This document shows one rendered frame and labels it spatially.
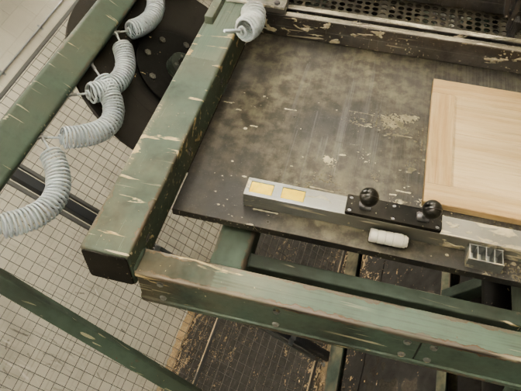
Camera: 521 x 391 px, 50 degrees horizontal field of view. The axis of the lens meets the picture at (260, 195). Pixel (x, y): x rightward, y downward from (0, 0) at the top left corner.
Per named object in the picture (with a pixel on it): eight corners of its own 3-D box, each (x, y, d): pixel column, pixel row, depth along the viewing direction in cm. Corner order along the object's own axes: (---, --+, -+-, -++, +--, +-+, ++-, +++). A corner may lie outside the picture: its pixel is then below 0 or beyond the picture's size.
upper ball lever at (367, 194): (371, 217, 118) (377, 206, 105) (353, 213, 119) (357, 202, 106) (375, 199, 119) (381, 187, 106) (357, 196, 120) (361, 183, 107)
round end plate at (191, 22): (245, 210, 185) (22, 64, 158) (235, 216, 189) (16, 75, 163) (295, 64, 234) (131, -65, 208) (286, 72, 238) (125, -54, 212)
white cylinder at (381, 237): (367, 243, 118) (405, 251, 117) (369, 236, 116) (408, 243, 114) (369, 233, 120) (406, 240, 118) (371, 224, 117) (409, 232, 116)
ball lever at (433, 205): (429, 229, 117) (443, 219, 104) (411, 225, 117) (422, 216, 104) (432, 211, 117) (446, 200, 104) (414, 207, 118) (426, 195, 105)
